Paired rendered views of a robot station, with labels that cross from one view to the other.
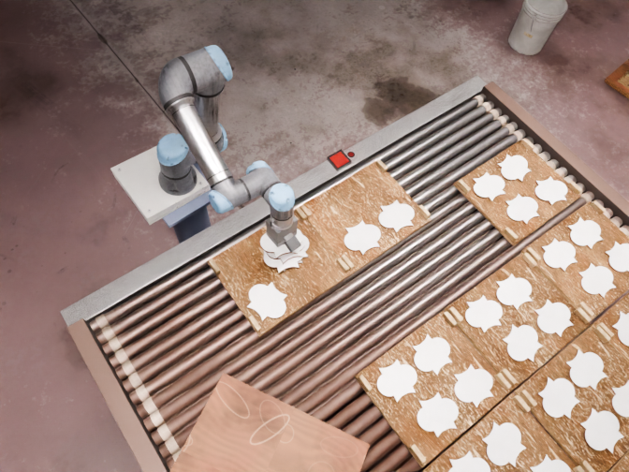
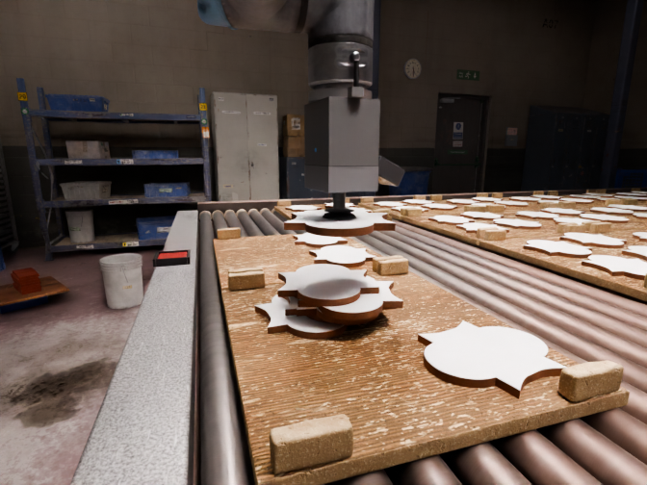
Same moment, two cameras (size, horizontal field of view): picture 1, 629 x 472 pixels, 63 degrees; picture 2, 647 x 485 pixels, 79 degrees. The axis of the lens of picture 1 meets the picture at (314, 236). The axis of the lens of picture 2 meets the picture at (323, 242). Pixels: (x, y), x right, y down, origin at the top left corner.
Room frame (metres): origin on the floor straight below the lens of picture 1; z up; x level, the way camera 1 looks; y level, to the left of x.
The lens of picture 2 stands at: (0.63, 0.57, 1.15)
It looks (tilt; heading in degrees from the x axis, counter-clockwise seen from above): 13 degrees down; 296
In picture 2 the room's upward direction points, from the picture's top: straight up
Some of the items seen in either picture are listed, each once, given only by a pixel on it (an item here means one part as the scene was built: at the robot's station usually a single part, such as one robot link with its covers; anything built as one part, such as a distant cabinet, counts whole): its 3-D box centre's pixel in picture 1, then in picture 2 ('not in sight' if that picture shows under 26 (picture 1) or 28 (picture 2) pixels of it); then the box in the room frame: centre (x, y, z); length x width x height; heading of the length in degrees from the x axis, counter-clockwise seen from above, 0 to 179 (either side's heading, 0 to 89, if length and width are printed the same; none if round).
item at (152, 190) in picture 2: not in sight; (168, 190); (4.52, -3.06, 0.72); 0.50 x 0.38 x 0.16; 38
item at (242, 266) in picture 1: (279, 268); (370, 331); (0.78, 0.12, 0.93); 0.41 x 0.35 x 0.02; 133
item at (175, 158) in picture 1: (175, 154); not in sight; (1.12, 0.56, 1.08); 0.13 x 0.12 x 0.14; 131
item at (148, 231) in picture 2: not in sight; (164, 226); (4.58, -2.99, 0.25); 0.62 x 0.42 x 0.22; 53
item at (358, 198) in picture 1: (364, 213); (296, 255); (1.06, -0.19, 0.93); 0.41 x 0.35 x 0.02; 133
